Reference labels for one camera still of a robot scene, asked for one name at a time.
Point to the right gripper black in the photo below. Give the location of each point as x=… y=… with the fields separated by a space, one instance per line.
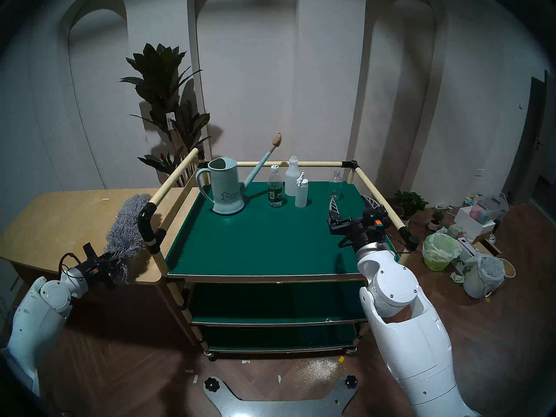
x=358 y=234

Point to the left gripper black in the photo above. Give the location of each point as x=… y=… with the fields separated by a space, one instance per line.
x=104 y=270

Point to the grey fluffy duster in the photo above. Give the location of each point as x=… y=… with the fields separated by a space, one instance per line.
x=128 y=225

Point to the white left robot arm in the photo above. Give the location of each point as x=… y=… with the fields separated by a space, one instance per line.
x=34 y=325

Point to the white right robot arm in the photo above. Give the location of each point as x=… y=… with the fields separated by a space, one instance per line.
x=408 y=333

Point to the green shelf cart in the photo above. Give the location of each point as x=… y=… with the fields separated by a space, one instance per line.
x=260 y=242

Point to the clear empty bottle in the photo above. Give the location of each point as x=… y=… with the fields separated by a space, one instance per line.
x=335 y=186

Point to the white nozzle cap squeeze bottle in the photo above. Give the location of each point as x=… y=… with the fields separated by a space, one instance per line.
x=301 y=194

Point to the small bushy green plant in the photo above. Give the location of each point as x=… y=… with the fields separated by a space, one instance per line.
x=410 y=203

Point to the curved wooden side table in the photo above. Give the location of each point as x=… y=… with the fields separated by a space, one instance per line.
x=56 y=229

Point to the white opaque plastic bottle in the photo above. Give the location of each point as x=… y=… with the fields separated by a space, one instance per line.
x=292 y=177

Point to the green label water bottle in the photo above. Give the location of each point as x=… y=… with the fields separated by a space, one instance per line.
x=275 y=192

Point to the small plant in white pot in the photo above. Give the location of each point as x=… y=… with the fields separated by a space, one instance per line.
x=435 y=220

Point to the bin with green bag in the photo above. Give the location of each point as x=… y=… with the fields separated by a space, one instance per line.
x=441 y=251

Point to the flat white box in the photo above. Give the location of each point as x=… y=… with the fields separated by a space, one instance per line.
x=464 y=246

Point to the white cardboard box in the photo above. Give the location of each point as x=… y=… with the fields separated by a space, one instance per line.
x=471 y=225

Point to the light blue watering can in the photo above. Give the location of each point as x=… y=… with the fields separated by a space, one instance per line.
x=226 y=190

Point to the bin with clear bag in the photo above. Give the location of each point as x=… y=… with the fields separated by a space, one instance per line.
x=482 y=277

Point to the black base knob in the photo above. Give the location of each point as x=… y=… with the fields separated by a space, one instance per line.
x=211 y=384
x=350 y=382

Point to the spilled powder patch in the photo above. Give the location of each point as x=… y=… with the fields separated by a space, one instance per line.
x=321 y=370

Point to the tan round basket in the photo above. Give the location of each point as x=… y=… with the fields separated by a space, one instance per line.
x=509 y=268

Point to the dark door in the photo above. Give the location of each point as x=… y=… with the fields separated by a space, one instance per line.
x=532 y=160

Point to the tall dark leafy plant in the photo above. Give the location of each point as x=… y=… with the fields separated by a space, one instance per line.
x=160 y=81

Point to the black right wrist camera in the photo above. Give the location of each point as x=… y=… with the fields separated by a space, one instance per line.
x=375 y=218

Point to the grey metal robot base plate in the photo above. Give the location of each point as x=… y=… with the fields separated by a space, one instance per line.
x=278 y=407

